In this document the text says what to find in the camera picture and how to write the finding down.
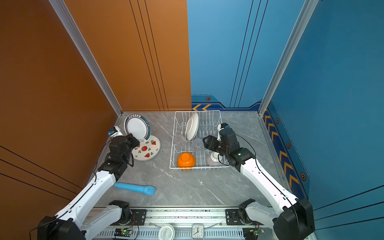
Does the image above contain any orange bowl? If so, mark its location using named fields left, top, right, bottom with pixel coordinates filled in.
left=177, top=152, right=196, bottom=171

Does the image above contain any striped ceramic bowl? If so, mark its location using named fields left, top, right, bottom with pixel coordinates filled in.
left=207, top=152, right=223, bottom=167

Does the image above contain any aluminium corner post right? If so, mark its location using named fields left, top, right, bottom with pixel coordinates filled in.
left=258, top=0, right=319, bottom=117

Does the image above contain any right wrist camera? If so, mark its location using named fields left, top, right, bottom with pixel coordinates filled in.
left=217, top=123, right=236, bottom=141

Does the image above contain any white watermelon pattern plate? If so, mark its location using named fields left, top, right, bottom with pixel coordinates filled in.
left=132, top=136, right=161, bottom=162

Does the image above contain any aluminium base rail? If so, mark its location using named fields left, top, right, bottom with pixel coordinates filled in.
left=53, top=205, right=318, bottom=240

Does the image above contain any small circuit board right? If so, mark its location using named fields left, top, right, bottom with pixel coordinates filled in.
left=243, top=228, right=265, bottom=240

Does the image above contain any small white alarm clock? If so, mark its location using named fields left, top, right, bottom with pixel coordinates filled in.
left=191, top=224, right=205, bottom=240

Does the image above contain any clear glass tumbler left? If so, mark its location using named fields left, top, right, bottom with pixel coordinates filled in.
left=174, top=134, right=187, bottom=152

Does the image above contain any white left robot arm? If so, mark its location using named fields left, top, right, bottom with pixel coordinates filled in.
left=37, top=134, right=140, bottom=240

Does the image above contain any green circuit board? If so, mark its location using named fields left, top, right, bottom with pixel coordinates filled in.
left=114, top=228, right=134, bottom=238

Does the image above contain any aluminium corner post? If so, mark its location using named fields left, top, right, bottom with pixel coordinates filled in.
left=258, top=0, right=319, bottom=117
left=49, top=0, right=123, bottom=116

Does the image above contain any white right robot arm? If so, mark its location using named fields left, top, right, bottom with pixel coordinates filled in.
left=203, top=136, right=315, bottom=240

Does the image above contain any aluminium corner post left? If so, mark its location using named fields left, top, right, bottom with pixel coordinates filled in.
left=49, top=0, right=123, bottom=116

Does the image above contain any white plate teal rim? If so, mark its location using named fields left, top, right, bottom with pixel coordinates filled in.
left=124, top=114, right=151, bottom=142

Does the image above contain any white round container lid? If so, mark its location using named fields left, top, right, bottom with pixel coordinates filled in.
left=158, top=225, right=176, bottom=240

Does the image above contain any clear glass tumbler middle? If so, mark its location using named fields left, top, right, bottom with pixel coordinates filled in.
left=193, top=138, right=204, bottom=152

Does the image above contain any clear glass tumbler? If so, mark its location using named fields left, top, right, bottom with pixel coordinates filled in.
left=193, top=138, right=204, bottom=152
left=174, top=134, right=187, bottom=152

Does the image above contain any blue toy microphone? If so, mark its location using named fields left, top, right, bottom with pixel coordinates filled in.
left=114, top=183, right=156, bottom=196

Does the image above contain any white wire dish rack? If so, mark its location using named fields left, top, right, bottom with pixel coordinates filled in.
left=170, top=111, right=229, bottom=171

